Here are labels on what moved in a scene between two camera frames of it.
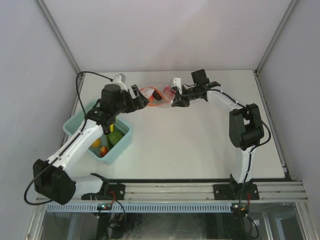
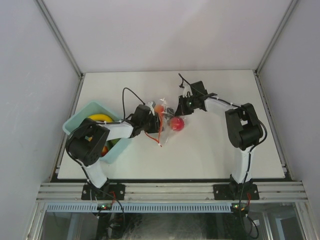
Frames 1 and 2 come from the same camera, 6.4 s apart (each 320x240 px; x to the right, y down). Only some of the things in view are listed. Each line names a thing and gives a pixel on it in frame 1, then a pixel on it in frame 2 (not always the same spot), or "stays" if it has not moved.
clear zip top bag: [147, 92] → [169, 124]
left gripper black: [137, 104] → [156, 128]
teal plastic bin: [108, 146] stays
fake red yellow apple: [167, 91] → [177, 124]
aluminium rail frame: [279, 192] stays
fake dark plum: [156, 95] → [170, 111]
